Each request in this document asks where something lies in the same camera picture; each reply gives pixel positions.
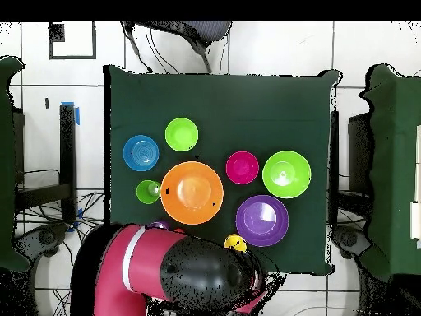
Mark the black stand frame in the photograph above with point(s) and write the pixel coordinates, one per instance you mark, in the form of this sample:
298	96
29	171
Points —
360	148
67	148

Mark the small green bowl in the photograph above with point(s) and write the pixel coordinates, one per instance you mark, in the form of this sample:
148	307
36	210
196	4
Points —
181	134

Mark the large orange bowl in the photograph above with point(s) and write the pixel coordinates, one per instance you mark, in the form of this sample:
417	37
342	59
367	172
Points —
191	192

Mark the purple cup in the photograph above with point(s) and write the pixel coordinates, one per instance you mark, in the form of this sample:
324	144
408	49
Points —
159	225

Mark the blue bowl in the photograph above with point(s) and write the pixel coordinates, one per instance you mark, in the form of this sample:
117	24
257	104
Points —
141	153

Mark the purple bowl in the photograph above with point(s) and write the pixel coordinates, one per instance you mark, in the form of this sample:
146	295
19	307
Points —
262	220

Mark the dark green tablecloth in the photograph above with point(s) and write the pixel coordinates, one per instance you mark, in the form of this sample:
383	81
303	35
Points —
230	105

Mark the pink bowl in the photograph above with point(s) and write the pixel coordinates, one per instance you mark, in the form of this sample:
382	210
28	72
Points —
242	167

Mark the dark green cloth covered table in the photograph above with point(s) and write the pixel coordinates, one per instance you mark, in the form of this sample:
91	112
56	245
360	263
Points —
394	164
6	164

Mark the yellow cup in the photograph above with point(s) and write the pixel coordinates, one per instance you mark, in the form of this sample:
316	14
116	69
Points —
232	242

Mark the grey office chair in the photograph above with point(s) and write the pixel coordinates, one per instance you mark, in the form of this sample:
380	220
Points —
210	29

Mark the grey square floor frame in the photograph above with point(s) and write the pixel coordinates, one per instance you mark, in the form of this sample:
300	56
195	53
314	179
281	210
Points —
56	33

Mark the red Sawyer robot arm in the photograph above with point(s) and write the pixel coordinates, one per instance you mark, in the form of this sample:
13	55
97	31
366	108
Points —
111	279

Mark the black chair base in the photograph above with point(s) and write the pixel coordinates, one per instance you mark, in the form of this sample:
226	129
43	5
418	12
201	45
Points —
46	237
348	238

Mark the green cup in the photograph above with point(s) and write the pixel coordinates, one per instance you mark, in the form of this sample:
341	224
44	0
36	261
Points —
146	194

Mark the large green bowl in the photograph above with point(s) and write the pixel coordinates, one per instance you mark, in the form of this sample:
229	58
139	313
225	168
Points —
286	174

